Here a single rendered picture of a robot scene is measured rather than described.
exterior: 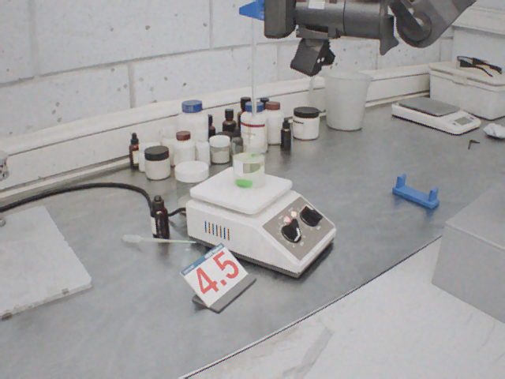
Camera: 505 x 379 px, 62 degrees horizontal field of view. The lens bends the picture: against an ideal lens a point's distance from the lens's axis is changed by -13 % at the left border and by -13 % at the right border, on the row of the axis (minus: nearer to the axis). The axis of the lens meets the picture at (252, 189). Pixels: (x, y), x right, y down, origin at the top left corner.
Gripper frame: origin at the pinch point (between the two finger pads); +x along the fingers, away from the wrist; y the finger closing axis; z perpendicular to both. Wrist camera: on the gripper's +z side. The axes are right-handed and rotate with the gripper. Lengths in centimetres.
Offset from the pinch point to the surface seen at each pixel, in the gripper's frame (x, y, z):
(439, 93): -23, 111, 29
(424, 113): -19, 82, 31
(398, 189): -18.6, 26.3, 33.9
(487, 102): -40, 101, 27
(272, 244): -5.4, -8.4, 30.8
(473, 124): -35, 84, 32
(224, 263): 0.1, -12.3, 33.2
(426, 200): -24.6, 23.5, 34.0
